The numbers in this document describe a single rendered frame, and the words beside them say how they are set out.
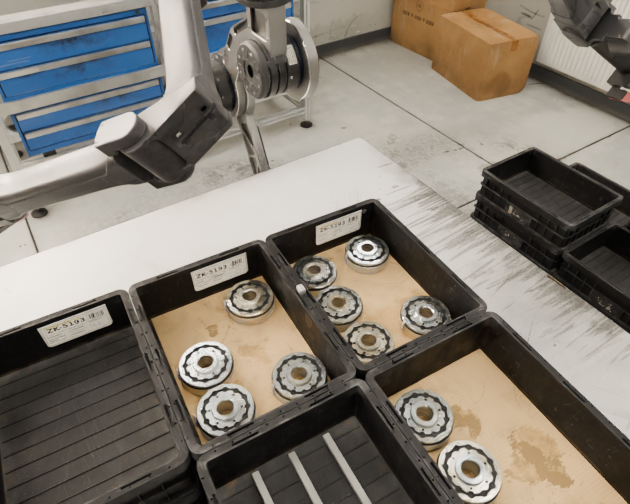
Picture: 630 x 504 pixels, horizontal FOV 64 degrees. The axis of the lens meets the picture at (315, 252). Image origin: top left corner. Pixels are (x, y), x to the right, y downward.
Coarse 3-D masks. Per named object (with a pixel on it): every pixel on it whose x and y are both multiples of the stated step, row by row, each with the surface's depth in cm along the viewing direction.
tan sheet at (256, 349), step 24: (168, 312) 108; (192, 312) 108; (216, 312) 108; (168, 336) 103; (192, 336) 103; (216, 336) 103; (240, 336) 103; (264, 336) 103; (288, 336) 103; (168, 360) 99; (240, 360) 99; (264, 360) 99; (240, 384) 95; (264, 384) 95; (192, 408) 92; (264, 408) 92
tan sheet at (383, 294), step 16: (336, 256) 120; (352, 272) 116; (384, 272) 116; (400, 272) 116; (352, 288) 113; (368, 288) 113; (384, 288) 113; (400, 288) 113; (416, 288) 113; (368, 304) 110; (384, 304) 109; (400, 304) 109; (368, 320) 106; (384, 320) 106; (400, 336) 103
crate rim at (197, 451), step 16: (256, 240) 110; (224, 256) 106; (272, 256) 106; (176, 272) 103; (304, 304) 98; (144, 320) 95; (320, 320) 94; (160, 352) 89; (336, 352) 89; (160, 368) 86; (352, 368) 86; (336, 384) 84; (176, 400) 82; (304, 400) 82; (176, 416) 80; (272, 416) 80; (192, 432) 78; (240, 432) 78; (192, 448) 76; (208, 448) 76
